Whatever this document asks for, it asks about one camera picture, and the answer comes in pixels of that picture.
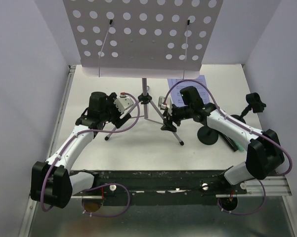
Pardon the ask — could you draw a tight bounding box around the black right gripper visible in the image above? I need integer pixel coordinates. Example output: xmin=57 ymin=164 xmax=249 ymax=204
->
xmin=161 ymin=104 xmax=193 ymax=133

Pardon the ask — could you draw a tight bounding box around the green toy microphone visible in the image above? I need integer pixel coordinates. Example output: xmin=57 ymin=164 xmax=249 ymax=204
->
xmin=234 ymin=141 xmax=245 ymax=152

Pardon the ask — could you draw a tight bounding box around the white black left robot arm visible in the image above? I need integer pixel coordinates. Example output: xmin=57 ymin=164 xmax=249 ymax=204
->
xmin=30 ymin=92 xmax=138 ymax=212

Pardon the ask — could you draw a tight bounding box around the aluminium front rail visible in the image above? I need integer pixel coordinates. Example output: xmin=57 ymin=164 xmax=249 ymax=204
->
xmin=212 ymin=176 xmax=292 ymax=198

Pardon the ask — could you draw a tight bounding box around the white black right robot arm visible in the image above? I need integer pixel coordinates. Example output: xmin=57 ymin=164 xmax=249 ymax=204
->
xmin=158 ymin=86 xmax=285 ymax=194

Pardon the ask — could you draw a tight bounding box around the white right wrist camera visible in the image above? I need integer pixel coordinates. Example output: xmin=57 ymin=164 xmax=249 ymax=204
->
xmin=158 ymin=96 xmax=172 ymax=113

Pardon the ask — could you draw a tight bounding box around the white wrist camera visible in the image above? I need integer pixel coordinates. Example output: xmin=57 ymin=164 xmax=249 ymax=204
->
xmin=114 ymin=94 xmax=134 ymax=114
xmin=158 ymin=96 xmax=172 ymax=113

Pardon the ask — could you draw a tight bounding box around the aluminium rail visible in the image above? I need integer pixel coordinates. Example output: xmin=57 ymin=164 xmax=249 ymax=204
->
xmin=212 ymin=176 xmax=292 ymax=198
xmin=45 ymin=65 xmax=77 ymax=160

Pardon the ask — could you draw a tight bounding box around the lilac tripod music stand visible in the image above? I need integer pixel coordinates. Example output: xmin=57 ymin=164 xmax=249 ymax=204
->
xmin=62 ymin=0 xmax=225 ymax=146

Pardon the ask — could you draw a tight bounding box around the white sheet music page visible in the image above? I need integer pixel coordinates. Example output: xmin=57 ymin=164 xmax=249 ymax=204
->
xmin=167 ymin=75 xmax=211 ymax=109

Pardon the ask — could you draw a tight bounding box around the black clip microphone stand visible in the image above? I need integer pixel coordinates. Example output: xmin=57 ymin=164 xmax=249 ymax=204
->
xmin=232 ymin=92 xmax=266 ymax=123

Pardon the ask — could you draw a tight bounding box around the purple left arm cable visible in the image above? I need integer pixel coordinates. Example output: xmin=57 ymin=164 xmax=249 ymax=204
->
xmin=41 ymin=91 xmax=141 ymax=218

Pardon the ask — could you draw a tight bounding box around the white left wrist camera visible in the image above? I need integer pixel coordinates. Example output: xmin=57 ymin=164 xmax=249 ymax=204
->
xmin=114 ymin=94 xmax=134 ymax=114

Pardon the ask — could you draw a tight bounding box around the aluminium left side rail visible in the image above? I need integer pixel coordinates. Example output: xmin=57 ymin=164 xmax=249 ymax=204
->
xmin=45 ymin=65 xmax=77 ymax=160

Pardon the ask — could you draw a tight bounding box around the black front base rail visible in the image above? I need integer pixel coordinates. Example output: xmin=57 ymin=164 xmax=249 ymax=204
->
xmin=73 ymin=170 xmax=246 ymax=206

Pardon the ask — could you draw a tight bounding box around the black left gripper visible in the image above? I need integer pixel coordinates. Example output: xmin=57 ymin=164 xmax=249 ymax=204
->
xmin=101 ymin=92 xmax=131 ymax=128

